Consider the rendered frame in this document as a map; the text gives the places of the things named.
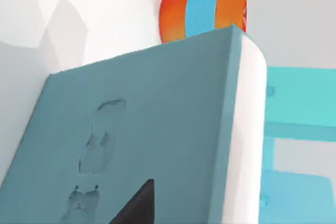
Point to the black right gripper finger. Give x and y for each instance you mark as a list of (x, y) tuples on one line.
[(143, 205)]

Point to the light blue rack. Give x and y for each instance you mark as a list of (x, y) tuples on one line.
[(299, 129)]

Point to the orange and blue can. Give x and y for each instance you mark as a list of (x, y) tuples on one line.
[(191, 16)]

